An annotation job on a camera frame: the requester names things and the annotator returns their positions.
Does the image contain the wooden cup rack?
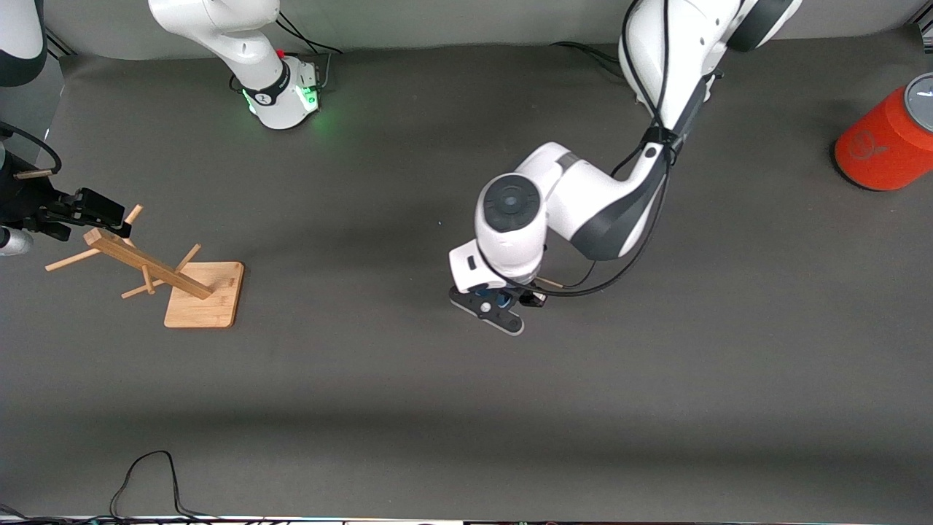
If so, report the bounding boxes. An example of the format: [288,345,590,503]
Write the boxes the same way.
[45,205,246,329]

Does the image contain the orange cylindrical canister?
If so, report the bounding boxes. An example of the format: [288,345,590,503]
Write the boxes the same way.
[833,71,933,193]

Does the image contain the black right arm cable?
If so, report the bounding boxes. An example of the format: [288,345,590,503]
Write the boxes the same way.
[0,120,63,178]

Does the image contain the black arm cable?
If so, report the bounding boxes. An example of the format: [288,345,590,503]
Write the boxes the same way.
[0,120,63,178]
[481,0,715,298]

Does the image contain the black metal frame rail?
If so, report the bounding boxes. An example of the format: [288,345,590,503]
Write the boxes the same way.
[44,29,78,59]

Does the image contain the black left arm base cables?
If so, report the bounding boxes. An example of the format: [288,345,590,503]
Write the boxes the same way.
[550,41,628,77]

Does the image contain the black arm base cables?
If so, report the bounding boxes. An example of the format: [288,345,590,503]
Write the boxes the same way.
[550,41,628,77]
[276,9,346,93]

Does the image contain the black right arm base cables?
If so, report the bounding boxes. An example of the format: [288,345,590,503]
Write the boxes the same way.
[276,9,346,93]

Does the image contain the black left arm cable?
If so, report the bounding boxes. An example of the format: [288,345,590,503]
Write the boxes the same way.
[481,0,715,298]

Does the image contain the thin black table cable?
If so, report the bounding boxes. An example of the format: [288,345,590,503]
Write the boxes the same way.
[109,450,221,522]

